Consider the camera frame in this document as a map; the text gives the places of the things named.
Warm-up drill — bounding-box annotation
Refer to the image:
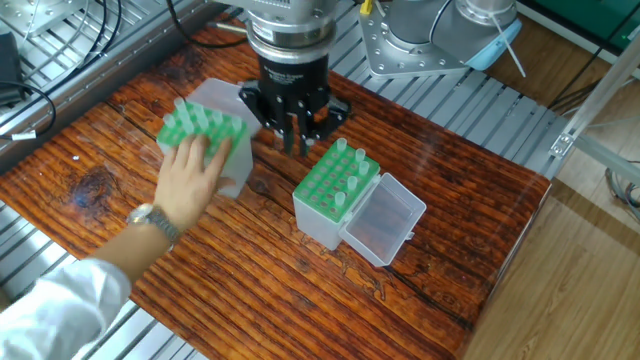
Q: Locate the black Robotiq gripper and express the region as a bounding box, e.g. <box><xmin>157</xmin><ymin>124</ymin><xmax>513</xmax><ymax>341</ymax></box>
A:
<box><xmin>237</xmin><ymin>46</ymin><xmax>353</xmax><ymax>157</ymax></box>

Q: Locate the clear green-rack pipette tip box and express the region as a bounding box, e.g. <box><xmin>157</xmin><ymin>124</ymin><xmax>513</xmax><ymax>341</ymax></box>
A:
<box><xmin>158</xmin><ymin>78</ymin><xmax>265</xmax><ymax>199</ymax></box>
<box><xmin>293</xmin><ymin>138</ymin><xmax>428</xmax><ymax>269</ymax></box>

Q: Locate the white-sleeved person left forearm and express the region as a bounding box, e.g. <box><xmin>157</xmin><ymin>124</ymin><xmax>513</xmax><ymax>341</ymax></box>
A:
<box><xmin>0</xmin><ymin>222</ymin><xmax>173</xmax><ymax>360</ymax></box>

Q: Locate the person left hand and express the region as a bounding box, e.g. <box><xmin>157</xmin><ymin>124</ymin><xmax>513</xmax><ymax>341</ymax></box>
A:
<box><xmin>150</xmin><ymin>133</ymin><xmax>235</xmax><ymax>239</ymax></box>

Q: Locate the silver wristwatch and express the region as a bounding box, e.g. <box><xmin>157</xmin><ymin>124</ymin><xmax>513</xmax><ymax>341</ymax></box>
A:
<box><xmin>124</xmin><ymin>203</ymin><xmax>183</xmax><ymax>247</ymax></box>

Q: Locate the black box device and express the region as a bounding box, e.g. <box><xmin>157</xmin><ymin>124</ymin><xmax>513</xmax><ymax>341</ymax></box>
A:
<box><xmin>0</xmin><ymin>33</ymin><xmax>23</xmax><ymax>104</ymax></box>

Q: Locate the silver robot mount plate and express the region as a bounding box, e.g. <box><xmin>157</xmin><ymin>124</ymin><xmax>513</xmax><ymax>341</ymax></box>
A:
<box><xmin>362</xmin><ymin>8</ymin><xmax>469</xmax><ymax>79</ymax></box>

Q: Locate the thin black cable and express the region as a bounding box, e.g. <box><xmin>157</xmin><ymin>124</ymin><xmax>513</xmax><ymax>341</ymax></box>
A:
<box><xmin>0</xmin><ymin>82</ymin><xmax>61</xmax><ymax>136</ymax></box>

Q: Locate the aluminium frame post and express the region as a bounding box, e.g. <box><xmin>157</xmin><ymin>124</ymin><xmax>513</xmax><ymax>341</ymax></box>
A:
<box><xmin>548</xmin><ymin>40</ymin><xmax>640</xmax><ymax>186</ymax></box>

